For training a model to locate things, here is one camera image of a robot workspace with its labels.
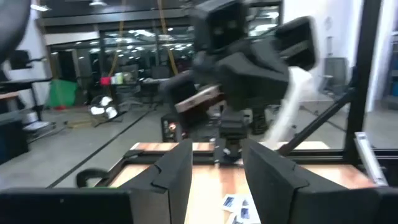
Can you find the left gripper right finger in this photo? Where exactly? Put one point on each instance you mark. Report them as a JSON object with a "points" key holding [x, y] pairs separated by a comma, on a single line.
{"points": [[273, 186]]}

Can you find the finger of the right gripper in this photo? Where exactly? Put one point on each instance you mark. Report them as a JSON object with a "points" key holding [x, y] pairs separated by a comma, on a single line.
{"points": [[298, 43], [220, 25]]}

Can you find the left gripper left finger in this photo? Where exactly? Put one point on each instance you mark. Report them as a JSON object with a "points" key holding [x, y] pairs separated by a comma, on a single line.
{"points": [[177, 174]]}

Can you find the green white strip packet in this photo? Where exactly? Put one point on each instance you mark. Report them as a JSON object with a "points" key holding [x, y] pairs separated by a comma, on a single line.
{"points": [[289, 105]]}

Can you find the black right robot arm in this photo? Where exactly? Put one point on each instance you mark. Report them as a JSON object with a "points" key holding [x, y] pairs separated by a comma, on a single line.
{"points": [[233, 130]]}

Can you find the black computer tower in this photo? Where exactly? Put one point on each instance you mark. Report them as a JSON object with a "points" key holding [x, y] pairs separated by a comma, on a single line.
{"points": [[171, 127]]}

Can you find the wooden desk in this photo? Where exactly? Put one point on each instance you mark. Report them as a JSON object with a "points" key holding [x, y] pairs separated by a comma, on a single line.
{"points": [[196, 101]]}

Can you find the black diagonal strut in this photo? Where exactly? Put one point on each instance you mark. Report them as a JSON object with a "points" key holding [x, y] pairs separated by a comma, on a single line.
{"points": [[317, 121]]}

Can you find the black table clamp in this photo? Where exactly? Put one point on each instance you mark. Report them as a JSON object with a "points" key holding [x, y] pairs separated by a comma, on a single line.
{"points": [[90, 172]]}

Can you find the black floor fan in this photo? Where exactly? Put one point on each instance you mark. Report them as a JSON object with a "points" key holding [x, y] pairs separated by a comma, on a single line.
{"points": [[98, 109]]}

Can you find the green board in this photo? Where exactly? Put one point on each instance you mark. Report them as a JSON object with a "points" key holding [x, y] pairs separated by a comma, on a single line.
{"points": [[62, 93]]}

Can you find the black table frame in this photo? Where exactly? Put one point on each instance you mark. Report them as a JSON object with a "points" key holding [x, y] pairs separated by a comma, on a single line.
{"points": [[329, 157]]}

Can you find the black rig upright post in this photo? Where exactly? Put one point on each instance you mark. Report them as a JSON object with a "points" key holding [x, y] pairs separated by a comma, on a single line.
{"points": [[362, 77]]}

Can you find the aluminium bracket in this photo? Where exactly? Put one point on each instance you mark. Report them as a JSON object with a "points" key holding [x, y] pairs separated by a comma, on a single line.
{"points": [[370, 158]]}

